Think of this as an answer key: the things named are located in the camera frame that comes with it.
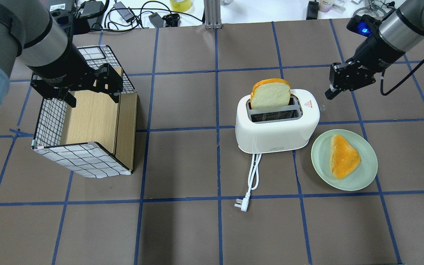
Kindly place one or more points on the white two-slot toaster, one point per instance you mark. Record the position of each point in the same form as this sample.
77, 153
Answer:
277, 129

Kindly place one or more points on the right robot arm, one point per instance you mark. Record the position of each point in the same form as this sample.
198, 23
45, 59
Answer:
386, 41

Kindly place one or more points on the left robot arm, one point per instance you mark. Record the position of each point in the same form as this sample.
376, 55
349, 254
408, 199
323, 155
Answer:
43, 40

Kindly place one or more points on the black power adapter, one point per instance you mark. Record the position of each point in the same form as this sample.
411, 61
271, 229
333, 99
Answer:
124, 12

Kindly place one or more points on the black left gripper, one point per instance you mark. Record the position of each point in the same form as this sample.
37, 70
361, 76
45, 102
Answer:
66, 65

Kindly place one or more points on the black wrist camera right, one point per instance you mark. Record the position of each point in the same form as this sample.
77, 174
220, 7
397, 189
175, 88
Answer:
364, 25

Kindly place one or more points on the orange bread on plate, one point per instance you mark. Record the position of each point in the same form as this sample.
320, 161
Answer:
344, 158

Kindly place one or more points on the yellow tape roll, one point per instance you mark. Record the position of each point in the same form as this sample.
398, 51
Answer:
181, 5

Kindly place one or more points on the wire basket with wood panels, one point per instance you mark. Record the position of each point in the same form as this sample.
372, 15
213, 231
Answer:
97, 137

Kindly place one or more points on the toast slice in toaster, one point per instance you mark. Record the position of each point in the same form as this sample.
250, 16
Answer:
274, 92

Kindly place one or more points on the aluminium frame post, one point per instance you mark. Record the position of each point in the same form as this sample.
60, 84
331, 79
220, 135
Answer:
213, 19

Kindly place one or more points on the light green plate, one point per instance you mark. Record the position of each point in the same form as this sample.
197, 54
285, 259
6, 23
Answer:
363, 175

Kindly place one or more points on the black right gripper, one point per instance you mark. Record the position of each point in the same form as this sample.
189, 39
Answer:
375, 55

